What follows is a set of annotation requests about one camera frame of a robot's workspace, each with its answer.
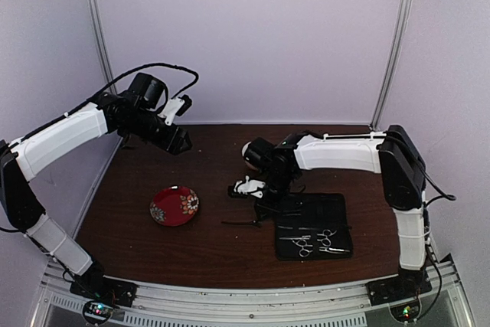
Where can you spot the left aluminium frame post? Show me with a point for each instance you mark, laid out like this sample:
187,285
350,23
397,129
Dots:
100,40

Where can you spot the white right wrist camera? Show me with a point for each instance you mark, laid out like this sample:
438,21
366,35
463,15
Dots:
246,187

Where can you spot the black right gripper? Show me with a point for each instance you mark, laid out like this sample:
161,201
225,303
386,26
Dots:
262,207

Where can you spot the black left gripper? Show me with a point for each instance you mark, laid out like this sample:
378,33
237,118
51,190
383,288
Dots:
171,142

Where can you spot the silver hair cutting scissors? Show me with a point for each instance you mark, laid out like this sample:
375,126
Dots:
324,239

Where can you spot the aluminium frame post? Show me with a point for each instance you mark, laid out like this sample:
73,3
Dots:
400,27
100,40

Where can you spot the black zippered tool case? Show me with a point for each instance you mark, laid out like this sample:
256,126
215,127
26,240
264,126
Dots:
308,214

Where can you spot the right aluminium frame post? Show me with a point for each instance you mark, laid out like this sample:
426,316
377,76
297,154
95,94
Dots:
400,27

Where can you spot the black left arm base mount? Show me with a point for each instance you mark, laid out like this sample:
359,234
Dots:
100,288

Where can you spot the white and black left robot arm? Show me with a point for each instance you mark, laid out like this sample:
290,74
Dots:
144,109

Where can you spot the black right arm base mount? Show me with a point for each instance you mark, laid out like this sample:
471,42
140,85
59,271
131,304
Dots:
395,289

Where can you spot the black hair clip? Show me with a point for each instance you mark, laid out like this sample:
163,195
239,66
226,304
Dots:
252,223

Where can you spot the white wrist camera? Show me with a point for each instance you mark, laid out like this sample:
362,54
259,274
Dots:
246,187
176,106

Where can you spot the silver thinning scissors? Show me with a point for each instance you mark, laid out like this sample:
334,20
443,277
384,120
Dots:
305,248

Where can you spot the red floral plate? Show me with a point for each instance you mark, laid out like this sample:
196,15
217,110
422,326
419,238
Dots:
174,206

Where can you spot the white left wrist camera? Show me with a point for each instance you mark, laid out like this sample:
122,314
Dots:
176,106

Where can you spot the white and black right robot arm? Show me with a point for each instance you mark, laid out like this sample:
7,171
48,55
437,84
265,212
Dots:
390,155

